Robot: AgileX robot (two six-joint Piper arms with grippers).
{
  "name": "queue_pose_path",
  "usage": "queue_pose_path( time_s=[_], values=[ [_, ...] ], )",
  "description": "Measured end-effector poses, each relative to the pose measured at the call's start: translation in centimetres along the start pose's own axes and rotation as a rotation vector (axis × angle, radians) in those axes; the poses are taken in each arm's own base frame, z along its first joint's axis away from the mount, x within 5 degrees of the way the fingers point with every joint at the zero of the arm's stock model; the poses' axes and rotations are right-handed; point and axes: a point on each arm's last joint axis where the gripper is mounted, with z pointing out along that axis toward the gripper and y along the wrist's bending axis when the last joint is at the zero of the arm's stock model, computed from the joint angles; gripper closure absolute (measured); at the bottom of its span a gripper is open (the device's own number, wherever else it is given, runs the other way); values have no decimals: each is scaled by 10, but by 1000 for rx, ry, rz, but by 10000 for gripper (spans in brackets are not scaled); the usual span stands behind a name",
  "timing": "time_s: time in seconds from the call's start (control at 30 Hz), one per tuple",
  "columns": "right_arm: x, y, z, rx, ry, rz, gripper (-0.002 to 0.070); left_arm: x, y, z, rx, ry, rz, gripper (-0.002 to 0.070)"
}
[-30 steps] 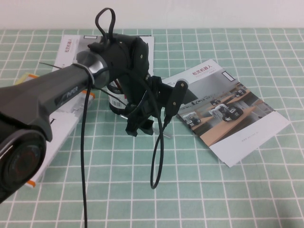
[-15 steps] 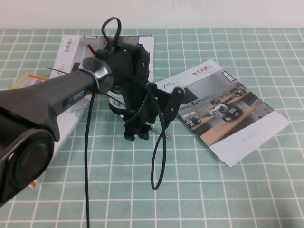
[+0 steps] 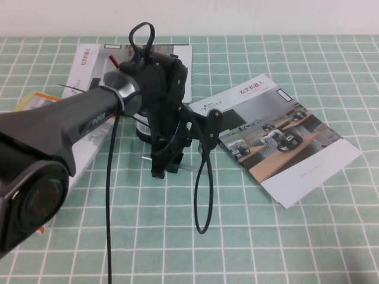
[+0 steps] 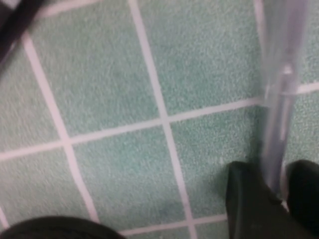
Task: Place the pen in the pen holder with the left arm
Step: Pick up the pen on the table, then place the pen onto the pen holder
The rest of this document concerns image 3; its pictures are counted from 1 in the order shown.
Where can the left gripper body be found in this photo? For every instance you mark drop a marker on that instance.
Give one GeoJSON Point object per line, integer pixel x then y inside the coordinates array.
{"type": "Point", "coordinates": [163, 88]}

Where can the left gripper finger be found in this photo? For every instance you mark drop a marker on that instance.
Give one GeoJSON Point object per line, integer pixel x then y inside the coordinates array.
{"type": "Point", "coordinates": [173, 165]}
{"type": "Point", "coordinates": [157, 170]}

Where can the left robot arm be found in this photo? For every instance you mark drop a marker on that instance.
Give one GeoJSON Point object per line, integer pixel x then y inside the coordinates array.
{"type": "Point", "coordinates": [44, 133]}

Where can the black pen holder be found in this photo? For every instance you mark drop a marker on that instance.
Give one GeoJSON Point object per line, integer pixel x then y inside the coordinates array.
{"type": "Point", "coordinates": [142, 131]}

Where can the small red tag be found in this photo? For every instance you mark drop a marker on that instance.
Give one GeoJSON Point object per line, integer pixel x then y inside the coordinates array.
{"type": "Point", "coordinates": [114, 60]}

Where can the white box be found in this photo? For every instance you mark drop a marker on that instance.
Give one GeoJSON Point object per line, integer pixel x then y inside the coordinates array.
{"type": "Point", "coordinates": [89, 148]}

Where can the white brochure with red title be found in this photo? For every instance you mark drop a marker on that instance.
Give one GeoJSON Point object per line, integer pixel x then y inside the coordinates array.
{"type": "Point", "coordinates": [86, 65]}

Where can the brochure with robot photo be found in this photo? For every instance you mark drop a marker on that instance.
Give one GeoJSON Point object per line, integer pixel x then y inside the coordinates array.
{"type": "Point", "coordinates": [281, 148]}

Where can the green grid tablecloth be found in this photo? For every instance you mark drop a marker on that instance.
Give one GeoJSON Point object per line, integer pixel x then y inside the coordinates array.
{"type": "Point", "coordinates": [266, 236]}

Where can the yellow plastic folder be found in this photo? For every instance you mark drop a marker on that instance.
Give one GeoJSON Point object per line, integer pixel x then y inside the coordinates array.
{"type": "Point", "coordinates": [35, 99]}

